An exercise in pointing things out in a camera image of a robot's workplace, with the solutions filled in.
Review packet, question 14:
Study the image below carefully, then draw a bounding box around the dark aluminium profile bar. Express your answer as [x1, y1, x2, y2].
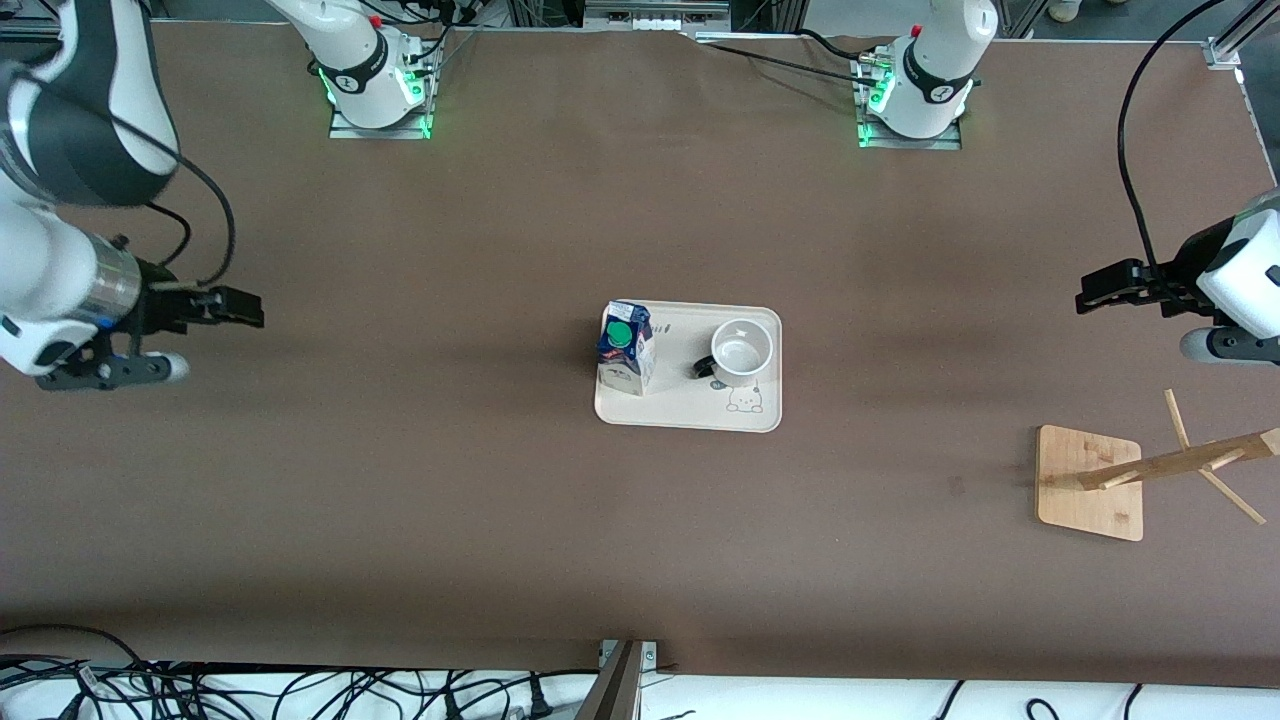
[575, 640, 643, 720]

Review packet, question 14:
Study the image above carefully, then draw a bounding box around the white power strip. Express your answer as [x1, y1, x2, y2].
[585, 0, 731, 31]

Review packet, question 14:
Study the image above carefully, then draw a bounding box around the blue white milk carton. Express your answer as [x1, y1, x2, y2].
[597, 300, 656, 397]

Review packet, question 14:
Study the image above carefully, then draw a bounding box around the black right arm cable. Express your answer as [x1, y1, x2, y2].
[100, 110, 236, 291]

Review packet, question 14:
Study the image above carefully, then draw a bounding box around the brown table cover mat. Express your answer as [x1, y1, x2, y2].
[0, 20, 1280, 691]

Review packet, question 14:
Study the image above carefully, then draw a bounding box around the black cable on table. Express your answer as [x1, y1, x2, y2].
[697, 28, 891, 86]

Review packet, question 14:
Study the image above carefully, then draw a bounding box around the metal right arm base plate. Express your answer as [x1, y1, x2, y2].
[328, 60, 433, 141]

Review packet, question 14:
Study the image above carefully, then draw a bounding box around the cream rabbit print tray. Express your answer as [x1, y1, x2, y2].
[594, 298, 783, 434]

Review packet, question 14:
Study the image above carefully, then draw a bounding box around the white smiley face mug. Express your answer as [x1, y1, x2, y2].
[693, 318, 777, 387]

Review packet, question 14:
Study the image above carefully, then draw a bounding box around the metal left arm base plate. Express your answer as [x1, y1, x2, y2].
[855, 55, 963, 151]

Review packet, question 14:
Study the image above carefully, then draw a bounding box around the black cable tangle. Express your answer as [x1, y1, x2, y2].
[0, 625, 601, 720]

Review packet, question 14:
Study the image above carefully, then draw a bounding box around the wooden mug rack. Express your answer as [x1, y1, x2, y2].
[1036, 390, 1280, 542]

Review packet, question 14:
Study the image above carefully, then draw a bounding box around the silver aluminium frame corner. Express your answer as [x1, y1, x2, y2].
[1205, 0, 1280, 71]

